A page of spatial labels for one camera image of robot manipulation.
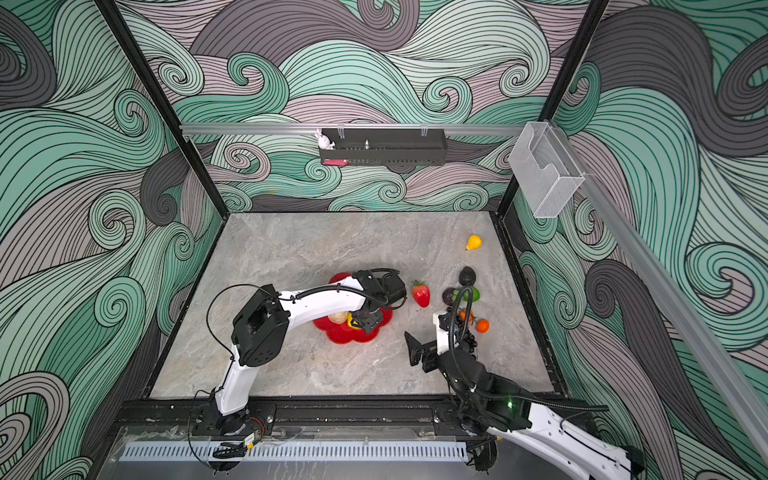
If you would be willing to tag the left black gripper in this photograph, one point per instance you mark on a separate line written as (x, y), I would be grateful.
(372, 324)

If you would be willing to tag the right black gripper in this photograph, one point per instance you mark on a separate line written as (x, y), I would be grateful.
(421, 350)

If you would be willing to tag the beige fake pear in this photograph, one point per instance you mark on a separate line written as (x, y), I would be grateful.
(339, 317)

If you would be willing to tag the red flower-shaped fruit bowl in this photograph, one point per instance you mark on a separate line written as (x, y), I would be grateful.
(345, 333)

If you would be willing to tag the dark fake avocado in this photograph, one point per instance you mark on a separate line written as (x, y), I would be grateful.
(467, 276)

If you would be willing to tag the yellow fake lemon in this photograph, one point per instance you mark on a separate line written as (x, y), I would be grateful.
(353, 323)

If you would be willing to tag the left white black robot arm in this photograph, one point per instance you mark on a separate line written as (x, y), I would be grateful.
(261, 326)

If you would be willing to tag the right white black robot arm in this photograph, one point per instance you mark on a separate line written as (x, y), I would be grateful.
(495, 408)

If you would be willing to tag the dark fake grape bunch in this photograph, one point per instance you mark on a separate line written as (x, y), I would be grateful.
(460, 335)

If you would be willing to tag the red fake strawberry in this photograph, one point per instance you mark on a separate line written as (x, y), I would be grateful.
(421, 294)

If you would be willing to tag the orange fake tangerine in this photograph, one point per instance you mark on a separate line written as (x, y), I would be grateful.
(482, 326)
(467, 316)

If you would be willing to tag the green fake lime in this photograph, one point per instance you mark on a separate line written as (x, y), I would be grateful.
(466, 294)

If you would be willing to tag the small yellow fake pear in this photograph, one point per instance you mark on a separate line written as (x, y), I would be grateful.
(474, 242)

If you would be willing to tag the small white rabbit figurine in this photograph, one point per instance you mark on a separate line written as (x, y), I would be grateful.
(323, 141)

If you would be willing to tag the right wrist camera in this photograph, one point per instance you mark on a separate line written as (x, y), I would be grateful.
(442, 324)

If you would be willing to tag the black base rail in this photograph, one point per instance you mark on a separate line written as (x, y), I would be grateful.
(429, 414)

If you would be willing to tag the white perforated cable duct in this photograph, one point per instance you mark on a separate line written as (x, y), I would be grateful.
(341, 451)

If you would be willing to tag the black wall shelf tray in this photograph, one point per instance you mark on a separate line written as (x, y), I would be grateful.
(391, 147)

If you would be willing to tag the clear acrylic wall holder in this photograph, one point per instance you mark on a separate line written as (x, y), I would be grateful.
(545, 166)

